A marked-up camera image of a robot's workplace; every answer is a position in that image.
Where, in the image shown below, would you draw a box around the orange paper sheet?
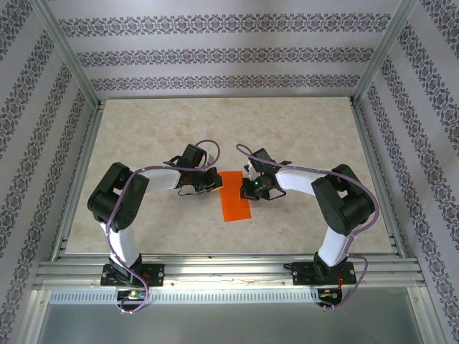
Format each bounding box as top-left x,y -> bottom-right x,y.
218,171 -> 253,224

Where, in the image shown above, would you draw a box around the grey metal shelf panel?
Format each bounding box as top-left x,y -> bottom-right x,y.
35,303 -> 422,344

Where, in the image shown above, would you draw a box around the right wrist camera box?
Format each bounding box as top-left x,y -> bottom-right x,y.
242,160 -> 260,181

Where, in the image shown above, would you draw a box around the long aluminium base rail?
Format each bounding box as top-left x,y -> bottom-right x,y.
34,254 -> 427,291

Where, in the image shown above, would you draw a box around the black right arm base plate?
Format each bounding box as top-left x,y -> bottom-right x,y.
292,261 -> 358,287

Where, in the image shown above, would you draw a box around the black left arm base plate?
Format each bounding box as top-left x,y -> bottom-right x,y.
100,263 -> 165,287

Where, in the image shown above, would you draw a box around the slotted grey cable duct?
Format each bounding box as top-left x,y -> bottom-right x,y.
47,289 -> 321,305

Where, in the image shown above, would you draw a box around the aluminium side rail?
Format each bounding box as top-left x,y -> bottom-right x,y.
52,99 -> 105,259
349,95 -> 408,258

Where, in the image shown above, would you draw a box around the aluminium corner post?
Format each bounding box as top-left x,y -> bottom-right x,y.
352,0 -> 421,105
30,0 -> 102,108

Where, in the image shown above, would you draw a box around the short aluminium frame post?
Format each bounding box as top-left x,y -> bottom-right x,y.
408,286 -> 445,344
16,289 -> 51,344

